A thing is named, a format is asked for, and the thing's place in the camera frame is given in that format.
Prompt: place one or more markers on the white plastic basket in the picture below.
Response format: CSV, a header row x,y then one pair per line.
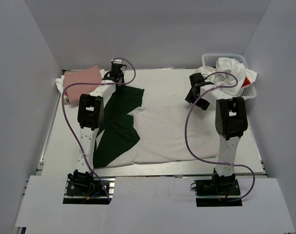
x,y
210,60

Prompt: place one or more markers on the white red print t shirt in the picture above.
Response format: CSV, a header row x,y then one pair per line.
x,y
228,72

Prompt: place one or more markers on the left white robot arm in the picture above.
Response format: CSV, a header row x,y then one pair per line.
x,y
91,111

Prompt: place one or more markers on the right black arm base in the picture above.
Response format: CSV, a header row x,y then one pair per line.
x,y
219,191

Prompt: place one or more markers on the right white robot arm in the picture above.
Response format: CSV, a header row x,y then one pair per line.
x,y
230,119

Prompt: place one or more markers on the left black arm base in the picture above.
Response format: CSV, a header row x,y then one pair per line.
x,y
85,189

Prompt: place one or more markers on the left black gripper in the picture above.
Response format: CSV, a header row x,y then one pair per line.
x,y
122,82

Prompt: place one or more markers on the white green sleeved t shirt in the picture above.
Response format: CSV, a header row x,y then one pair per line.
x,y
146,126

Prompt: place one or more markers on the folded pink t shirt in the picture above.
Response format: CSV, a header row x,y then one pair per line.
x,y
82,79

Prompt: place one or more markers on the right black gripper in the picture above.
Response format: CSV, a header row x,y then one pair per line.
x,y
204,104

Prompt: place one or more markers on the folded white patterned t shirt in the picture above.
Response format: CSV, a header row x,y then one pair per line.
x,y
60,83

